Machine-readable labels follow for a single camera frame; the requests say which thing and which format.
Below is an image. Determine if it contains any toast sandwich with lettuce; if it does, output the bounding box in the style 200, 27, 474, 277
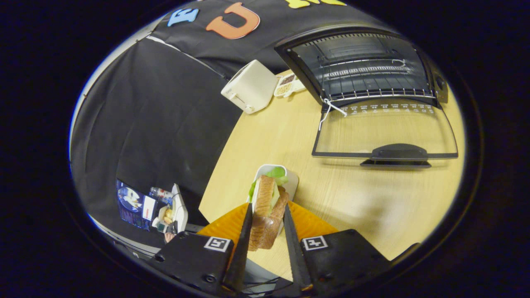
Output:
248, 166, 290, 252

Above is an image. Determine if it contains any blue printed box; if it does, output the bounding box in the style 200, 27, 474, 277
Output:
117, 179, 157, 230

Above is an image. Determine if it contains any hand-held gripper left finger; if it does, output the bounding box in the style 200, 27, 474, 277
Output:
150, 202, 254, 294

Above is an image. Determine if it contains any clear plastic bottle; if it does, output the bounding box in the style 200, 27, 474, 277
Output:
149, 187, 174, 203

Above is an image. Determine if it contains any white divided snack dish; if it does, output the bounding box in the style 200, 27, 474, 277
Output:
274, 73, 307, 98

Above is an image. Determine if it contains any white string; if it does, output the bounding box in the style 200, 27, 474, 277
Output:
318, 98, 348, 131

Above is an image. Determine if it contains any black toaster oven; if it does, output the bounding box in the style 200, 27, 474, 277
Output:
274, 26, 459, 168

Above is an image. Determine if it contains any white food tray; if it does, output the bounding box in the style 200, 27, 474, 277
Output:
247, 164, 299, 234

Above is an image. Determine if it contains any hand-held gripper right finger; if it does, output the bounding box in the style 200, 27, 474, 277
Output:
283, 200, 392, 293

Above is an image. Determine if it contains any black backdrop cloth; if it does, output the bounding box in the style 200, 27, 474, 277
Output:
70, 0, 394, 249

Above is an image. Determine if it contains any white bread toaster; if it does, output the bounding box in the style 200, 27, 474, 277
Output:
221, 60, 280, 114

